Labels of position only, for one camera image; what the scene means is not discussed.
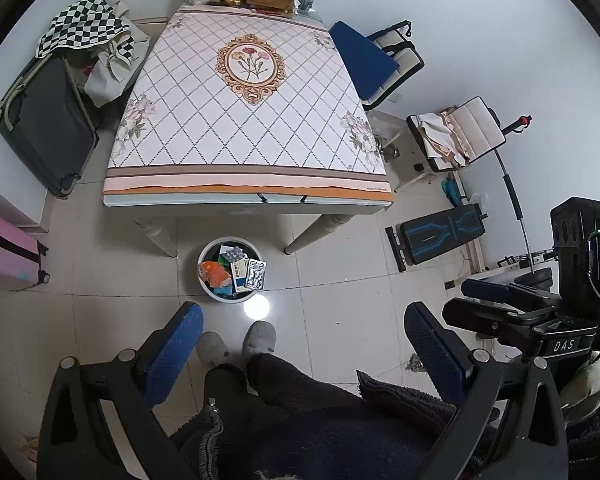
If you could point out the person in dark clothes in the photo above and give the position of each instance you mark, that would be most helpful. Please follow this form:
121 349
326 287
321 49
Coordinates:
330 445

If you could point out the beige cloth bag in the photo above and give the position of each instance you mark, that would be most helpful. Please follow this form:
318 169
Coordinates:
110 80

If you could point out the person's leg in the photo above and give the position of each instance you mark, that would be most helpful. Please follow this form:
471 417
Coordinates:
227 385
290 385

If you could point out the table with patterned cloth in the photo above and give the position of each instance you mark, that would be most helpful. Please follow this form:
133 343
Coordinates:
190 110

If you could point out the white and blue medicine box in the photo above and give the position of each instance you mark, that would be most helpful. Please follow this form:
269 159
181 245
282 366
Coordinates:
240 277

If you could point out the dark grey suitcase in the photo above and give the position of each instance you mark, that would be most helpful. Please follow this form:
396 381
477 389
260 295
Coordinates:
45 130

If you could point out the person's left leg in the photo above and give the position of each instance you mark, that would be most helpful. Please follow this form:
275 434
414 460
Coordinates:
227 385

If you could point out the orange snack packet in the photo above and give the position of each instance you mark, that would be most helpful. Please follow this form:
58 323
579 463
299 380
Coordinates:
215 272

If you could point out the person's right leg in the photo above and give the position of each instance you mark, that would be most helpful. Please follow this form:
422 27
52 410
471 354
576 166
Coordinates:
290 385

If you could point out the silver blister pack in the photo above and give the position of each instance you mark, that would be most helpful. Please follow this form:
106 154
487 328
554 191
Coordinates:
231 252
255 274

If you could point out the black weight plate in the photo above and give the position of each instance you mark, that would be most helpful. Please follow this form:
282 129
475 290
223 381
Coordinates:
535 277

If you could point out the white cabinet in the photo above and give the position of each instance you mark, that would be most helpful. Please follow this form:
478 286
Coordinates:
10 205

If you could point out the teal plastic object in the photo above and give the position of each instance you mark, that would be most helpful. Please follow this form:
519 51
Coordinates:
451 190

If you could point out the beige cloth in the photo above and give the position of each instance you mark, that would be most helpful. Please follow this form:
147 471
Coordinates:
437 137

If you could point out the white padded folding chair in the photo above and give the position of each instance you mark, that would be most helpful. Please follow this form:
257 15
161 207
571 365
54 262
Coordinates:
480 127

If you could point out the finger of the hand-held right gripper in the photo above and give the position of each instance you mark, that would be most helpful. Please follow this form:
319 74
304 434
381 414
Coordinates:
487 290
480 316

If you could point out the grey slipper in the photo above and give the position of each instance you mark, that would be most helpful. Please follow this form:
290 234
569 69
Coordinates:
212 350
259 339

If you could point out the black and white checkered cloth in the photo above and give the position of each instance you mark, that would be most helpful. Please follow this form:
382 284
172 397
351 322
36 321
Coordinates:
80 25

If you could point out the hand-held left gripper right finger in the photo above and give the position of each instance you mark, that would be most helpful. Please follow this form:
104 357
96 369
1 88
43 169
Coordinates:
432 355

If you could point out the black and blue weight bench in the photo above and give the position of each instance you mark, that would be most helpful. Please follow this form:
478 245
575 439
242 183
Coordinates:
440 232

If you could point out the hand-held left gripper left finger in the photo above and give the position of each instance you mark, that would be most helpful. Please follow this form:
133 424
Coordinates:
172 355

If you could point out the pink suitcase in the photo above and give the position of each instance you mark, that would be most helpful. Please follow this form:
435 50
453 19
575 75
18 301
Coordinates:
5 255

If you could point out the black framed white chair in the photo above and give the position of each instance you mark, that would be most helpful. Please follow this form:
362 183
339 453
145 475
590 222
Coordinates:
407 60

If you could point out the white trash bin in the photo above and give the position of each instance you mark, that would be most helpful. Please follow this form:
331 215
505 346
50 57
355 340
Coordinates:
211 291

